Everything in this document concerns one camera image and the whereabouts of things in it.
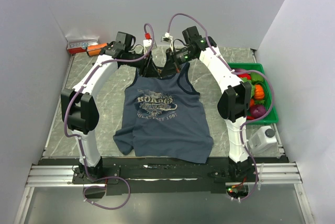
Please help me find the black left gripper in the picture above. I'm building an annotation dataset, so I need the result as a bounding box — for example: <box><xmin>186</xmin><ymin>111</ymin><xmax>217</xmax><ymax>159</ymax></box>
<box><xmin>126</xmin><ymin>49</ymin><xmax>161</xmax><ymax>79</ymax></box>

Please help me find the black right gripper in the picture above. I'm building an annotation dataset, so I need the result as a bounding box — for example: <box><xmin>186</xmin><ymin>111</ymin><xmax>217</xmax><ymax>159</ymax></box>
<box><xmin>161</xmin><ymin>48</ymin><xmax>196</xmax><ymax>77</ymax></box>

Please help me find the blue sleeveless shirt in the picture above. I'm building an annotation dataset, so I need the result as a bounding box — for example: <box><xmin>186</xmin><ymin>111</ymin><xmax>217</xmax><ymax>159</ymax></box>
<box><xmin>113</xmin><ymin>63</ymin><xmax>214</xmax><ymax>164</ymax></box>

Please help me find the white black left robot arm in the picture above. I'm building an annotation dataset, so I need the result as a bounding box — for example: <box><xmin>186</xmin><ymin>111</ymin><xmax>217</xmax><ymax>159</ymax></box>
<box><xmin>61</xmin><ymin>32</ymin><xmax>161</xmax><ymax>183</ymax></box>

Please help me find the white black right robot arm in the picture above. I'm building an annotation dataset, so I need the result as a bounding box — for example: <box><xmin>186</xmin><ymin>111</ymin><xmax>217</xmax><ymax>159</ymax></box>
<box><xmin>161</xmin><ymin>26</ymin><xmax>252</xmax><ymax>182</ymax></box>

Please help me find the orange cylinder tool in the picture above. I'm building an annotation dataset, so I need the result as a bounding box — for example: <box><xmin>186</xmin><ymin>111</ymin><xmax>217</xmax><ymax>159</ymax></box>
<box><xmin>86</xmin><ymin>43</ymin><xmax>107</xmax><ymax>57</ymax></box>

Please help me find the red toy chili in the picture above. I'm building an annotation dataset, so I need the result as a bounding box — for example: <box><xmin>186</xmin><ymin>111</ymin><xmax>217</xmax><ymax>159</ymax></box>
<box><xmin>235</xmin><ymin>69</ymin><xmax>251</xmax><ymax>80</ymax></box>

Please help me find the red white cardboard box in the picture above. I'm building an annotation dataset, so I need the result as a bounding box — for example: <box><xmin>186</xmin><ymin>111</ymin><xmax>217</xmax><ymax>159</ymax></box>
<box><xmin>66</xmin><ymin>39</ymin><xmax>99</xmax><ymax>55</ymax></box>

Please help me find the toy lettuce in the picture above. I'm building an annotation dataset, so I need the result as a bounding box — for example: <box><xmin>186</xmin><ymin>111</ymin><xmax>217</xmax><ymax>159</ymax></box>
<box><xmin>249</xmin><ymin>82</ymin><xmax>255</xmax><ymax>98</ymax></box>

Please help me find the green toy pepper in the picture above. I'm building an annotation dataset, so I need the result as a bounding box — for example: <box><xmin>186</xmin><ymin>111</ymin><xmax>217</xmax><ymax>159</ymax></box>
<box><xmin>250</xmin><ymin>72</ymin><xmax>264</xmax><ymax>84</ymax></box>

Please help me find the orange toy pumpkin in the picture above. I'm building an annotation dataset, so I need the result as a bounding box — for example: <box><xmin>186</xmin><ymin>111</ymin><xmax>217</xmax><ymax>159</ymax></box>
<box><xmin>254</xmin><ymin>84</ymin><xmax>265</xmax><ymax>100</ymax></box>

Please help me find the purple toy eggplant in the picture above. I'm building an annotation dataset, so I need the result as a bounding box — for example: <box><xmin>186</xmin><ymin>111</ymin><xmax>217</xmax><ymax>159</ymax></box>
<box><xmin>249</xmin><ymin>104</ymin><xmax>267</xmax><ymax>119</ymax></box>

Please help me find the green plastic bin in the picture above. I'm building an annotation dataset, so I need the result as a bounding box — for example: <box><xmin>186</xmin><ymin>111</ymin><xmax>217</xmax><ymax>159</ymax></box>
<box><xmin>228</xmin><ymin>63</ymin><xmax>279</xmax><ymax>125</ymax></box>

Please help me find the white bottle grey cap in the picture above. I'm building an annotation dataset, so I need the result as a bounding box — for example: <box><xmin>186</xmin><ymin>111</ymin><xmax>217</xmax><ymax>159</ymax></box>
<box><xmin>249</xmin><ymin>126</ymin><xmax>277</xmax><ymax>154</ymax></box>

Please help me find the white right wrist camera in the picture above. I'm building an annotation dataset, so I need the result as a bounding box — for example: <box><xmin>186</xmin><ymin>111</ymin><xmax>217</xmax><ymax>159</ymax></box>
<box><xmin>161</xmin><ymin>32</ymin><xmax>173</xmax><ymax>49</ymax></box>

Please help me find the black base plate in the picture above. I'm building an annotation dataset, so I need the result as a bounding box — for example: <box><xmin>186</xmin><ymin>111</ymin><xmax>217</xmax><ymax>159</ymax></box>
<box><xmin>37</xmin><ymin>155</ymin><xmax>289</xmax><ymax>198</ymax></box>

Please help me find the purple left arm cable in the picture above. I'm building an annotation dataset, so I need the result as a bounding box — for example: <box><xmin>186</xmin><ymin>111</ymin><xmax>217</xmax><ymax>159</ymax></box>
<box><xmin>64</xmin><ymin>22</ymin><xmax>154</xmax><ymax>210</ymax></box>

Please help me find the aluminium frame rail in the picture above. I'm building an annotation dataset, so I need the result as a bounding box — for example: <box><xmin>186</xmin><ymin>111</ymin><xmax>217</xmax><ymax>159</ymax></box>
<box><xmin>25</xmin><ymin>163</ymin><xmax>303</xmax><ymax>187</ymax></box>

